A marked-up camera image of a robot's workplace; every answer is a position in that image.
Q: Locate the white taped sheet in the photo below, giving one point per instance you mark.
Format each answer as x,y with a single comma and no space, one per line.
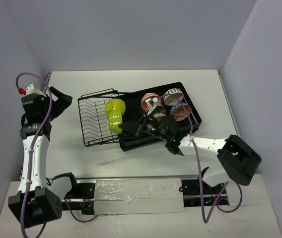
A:
138,196

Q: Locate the orange blue geometric bowl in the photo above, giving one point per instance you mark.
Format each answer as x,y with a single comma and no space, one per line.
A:
180,111

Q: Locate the black wire plate rack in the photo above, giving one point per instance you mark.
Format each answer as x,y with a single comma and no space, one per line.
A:
93,120

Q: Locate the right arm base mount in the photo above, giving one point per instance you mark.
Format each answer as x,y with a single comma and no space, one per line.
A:
191,192

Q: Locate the white square bowl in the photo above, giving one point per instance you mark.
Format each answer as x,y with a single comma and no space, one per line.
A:
113,122

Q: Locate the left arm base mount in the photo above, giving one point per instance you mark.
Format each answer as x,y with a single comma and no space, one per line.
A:
76,198

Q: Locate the green bowl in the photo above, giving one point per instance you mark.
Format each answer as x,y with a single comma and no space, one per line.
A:
114,105

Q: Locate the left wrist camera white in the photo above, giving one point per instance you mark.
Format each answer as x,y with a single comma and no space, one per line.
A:
31,91

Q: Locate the orange floral bowl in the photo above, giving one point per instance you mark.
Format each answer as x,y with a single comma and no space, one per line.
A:
146,96

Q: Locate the black dish rack tray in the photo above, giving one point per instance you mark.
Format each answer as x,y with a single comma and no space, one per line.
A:
133,109

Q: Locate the white bowl pink rim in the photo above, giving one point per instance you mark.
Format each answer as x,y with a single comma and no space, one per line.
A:
173,96

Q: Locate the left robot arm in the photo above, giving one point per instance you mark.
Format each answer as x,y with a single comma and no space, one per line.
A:
39,201

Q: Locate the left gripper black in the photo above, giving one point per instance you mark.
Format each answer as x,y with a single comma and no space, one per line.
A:
54,104

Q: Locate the black leaf pattern bowl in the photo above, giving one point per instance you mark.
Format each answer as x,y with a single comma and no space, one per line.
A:
159,111

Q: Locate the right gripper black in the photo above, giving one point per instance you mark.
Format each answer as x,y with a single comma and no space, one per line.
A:
133,126

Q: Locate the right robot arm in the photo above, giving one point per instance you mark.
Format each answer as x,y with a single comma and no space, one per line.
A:
230,159

